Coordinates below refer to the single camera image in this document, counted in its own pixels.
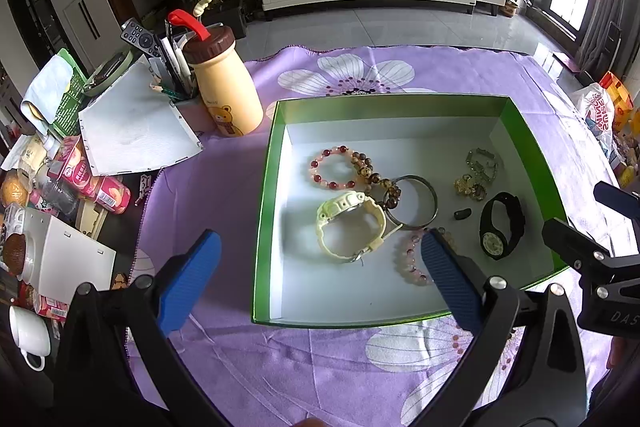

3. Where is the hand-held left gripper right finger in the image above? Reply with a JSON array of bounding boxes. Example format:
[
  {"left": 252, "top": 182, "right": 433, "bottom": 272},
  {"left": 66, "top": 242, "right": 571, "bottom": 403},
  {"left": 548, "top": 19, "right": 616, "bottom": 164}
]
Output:
[{"left": 415, "top": 228, "right": 590, "bottom": 427}]

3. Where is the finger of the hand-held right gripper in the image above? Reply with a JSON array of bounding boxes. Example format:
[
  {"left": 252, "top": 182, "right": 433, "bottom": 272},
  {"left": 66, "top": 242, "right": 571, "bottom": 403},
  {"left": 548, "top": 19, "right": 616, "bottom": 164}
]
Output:
[
  {"left": 594, "top": 181, "right": 640, "bottom": 220},
  {"left": 542, "top": 218, "right": 640, "bottom": 303}
]

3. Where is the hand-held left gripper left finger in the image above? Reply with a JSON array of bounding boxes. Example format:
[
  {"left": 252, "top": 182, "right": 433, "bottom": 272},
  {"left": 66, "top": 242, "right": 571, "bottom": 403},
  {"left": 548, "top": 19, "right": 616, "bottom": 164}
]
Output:
[{"left": 52, "top": 229, "right": 231, "bottom": 427}]

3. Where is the pink bead bracelet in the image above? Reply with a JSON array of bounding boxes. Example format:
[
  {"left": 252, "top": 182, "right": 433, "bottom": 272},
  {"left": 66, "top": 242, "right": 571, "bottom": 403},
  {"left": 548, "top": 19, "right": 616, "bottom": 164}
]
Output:
[{"left": 392, "top": 227, "right": 458, "bottom": 288}]

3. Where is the black wrist watch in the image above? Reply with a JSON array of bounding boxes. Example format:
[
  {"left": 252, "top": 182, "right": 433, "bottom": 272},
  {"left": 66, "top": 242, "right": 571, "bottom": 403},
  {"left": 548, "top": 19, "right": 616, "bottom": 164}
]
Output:
[{"left": 479, "top": 192, "right": 527, "bottom": 260}]

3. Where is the gold chain bracelet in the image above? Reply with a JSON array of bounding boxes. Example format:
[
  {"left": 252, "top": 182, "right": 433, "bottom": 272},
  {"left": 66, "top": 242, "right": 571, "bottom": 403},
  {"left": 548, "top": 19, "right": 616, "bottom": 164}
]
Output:
[{"left": 452, "top": 148, "right": 501, "bottom": 202}]

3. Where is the silver bangle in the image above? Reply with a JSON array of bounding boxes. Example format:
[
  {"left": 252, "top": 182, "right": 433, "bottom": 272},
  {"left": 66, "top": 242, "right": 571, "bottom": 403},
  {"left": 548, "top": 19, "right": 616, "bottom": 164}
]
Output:
[{"left": 382, "top": 174, "right": 440, "bottom": 230}]

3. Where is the green cardboard box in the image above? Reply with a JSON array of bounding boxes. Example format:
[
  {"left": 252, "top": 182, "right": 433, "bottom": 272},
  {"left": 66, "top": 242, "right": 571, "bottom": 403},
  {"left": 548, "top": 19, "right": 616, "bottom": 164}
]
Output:
[{"left": 251, "top": 93, "right": 571, "bottom": 329}]

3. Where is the brown bead bracelet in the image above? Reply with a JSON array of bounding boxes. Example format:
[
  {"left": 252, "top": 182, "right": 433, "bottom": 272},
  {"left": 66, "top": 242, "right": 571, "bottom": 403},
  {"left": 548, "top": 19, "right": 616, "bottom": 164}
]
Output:
[{"left": 350, "top": 150, "right": 403, "bottom": 212}]

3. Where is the cream wrist watch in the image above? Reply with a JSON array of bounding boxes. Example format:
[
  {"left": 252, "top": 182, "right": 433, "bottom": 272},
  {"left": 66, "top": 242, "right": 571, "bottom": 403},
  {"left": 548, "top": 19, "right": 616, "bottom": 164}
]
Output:
[{"left": 315, "top": 189, "right": 403, "bottom": 264}]

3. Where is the red bead bracelet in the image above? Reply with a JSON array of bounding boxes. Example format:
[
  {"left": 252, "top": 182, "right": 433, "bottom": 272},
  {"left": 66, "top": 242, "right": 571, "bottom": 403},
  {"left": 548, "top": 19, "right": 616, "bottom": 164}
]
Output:
[{"left": 309, "top": 146, "right": 361, "bottom": 190}]

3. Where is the person's right hand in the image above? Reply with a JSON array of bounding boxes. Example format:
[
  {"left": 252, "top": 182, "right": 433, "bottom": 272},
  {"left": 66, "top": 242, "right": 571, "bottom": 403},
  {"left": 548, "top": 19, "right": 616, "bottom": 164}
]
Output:
[{"left": 606, "top": 336, "right": 628, "bottom": 373}]

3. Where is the white plastic bag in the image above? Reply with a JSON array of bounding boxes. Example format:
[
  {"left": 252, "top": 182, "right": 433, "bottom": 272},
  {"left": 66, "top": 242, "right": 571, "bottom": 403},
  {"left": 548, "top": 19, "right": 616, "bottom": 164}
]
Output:
[{"left": 570, "top": 82, "right": 621, "bottom": 162}]

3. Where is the purple floral tablecloth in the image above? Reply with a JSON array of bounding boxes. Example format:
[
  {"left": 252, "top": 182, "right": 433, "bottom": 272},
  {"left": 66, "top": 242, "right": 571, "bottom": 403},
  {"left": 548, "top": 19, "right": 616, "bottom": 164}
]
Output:
[{"left": 125, "top": 44, "right": 621, "bottom": 427}]

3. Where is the pink snack cup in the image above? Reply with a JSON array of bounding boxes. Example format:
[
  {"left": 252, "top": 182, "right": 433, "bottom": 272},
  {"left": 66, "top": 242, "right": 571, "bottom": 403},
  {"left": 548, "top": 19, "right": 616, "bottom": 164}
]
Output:
[
  {"left": 95, "top": 174, "right": 132, "bottom": 214},
  {"left": 57, "top": 139, "right": 96, "bottom": 195}
]

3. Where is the white carton box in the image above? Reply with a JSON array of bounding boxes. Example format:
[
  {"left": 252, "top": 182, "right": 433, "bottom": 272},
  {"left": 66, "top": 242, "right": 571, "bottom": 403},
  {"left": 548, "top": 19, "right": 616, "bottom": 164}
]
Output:
[{"left": 20, "top": 207, "right": 117, "bottom": 303}]

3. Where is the red snack packet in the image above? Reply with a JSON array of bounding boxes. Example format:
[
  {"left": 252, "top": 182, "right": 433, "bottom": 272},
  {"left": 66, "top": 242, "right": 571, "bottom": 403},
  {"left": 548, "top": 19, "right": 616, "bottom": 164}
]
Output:
[{"left": 32, "top": 294, "right": 71, "bottom": 323}]

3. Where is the white mug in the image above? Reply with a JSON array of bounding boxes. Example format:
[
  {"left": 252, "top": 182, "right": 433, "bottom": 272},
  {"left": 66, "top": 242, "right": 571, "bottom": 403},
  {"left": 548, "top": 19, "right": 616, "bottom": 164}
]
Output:
[{"left": 9, "top": 304, "right": 53, "bottom": 373}]

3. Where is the yellow bottle with brown lid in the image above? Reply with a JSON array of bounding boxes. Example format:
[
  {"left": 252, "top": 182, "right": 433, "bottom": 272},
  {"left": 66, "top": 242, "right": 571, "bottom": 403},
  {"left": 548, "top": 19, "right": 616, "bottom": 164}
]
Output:
[{"left": 166, "top": 9, "right": 264, "bottom": 138}]

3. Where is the pen holder with pens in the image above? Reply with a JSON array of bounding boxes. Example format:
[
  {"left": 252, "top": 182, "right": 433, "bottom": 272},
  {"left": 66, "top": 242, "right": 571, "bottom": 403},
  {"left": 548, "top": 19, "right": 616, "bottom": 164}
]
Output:
[{"left": 147, "top": 19, "right": 201, "bottom": 102}]

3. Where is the green packet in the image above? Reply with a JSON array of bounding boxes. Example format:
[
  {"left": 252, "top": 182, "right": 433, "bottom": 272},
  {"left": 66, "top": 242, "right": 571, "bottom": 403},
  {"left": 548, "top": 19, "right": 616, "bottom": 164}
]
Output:
[{"left": 50, "top": 48, "right": 101, "bottom": 138}]

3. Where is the pale blue cloth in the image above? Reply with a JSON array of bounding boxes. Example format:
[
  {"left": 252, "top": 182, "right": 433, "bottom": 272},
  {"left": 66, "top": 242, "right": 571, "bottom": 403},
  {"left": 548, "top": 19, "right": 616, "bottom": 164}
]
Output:
[{"left": 20, "top": 56, "right": 73, "bottom": 122}]

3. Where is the black remote control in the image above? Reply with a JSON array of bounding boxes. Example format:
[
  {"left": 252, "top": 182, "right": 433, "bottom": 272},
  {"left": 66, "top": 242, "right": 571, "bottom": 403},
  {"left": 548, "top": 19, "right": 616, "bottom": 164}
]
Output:
[{"left": 120, "top": 19, "right": 163, "bottom": 58}]

